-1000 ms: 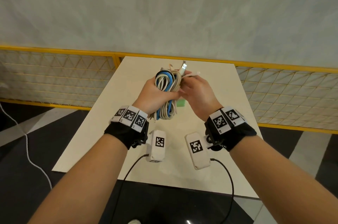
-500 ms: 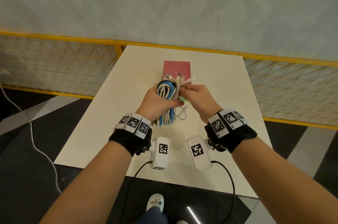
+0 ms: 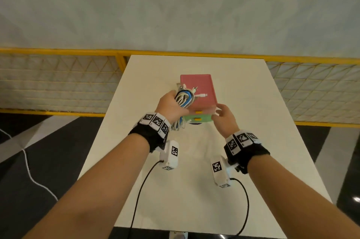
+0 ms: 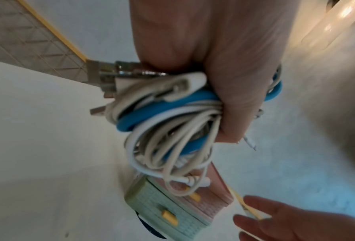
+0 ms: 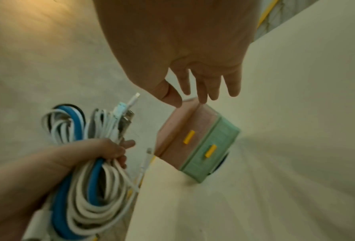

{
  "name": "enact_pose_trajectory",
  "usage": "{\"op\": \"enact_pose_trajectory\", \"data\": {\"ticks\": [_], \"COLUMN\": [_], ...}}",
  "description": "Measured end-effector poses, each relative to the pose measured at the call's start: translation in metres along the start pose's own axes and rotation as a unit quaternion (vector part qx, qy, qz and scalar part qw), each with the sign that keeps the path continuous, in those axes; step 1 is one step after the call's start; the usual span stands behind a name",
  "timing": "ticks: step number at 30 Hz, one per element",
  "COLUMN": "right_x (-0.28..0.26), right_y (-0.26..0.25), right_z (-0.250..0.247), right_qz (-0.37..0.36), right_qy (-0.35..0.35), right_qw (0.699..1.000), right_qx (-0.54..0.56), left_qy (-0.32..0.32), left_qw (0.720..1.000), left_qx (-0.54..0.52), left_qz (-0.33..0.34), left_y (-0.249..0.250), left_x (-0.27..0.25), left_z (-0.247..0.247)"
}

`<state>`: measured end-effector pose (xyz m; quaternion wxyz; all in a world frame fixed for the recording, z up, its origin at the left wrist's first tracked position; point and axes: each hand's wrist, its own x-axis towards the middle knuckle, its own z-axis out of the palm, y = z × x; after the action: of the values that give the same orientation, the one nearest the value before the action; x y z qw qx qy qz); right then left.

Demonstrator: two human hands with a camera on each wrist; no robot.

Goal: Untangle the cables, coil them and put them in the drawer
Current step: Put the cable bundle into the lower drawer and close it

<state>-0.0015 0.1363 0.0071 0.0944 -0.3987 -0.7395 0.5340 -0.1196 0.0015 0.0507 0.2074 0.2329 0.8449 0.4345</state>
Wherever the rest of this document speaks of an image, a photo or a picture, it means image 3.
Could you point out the person's left hand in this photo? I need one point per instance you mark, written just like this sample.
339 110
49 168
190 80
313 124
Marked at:
170 108

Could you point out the person's right hand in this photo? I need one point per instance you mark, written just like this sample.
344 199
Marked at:
226 122

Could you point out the pink green drawer box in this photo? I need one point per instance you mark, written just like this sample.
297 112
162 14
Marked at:
202 84

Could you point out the person's right forearm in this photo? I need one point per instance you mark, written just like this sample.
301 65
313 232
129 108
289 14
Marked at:
309 205

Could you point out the person's left forearm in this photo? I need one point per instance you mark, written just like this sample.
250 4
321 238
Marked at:
84 191

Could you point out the white wrist camera with marker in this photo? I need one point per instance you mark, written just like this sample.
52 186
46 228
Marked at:
222 177
170 160

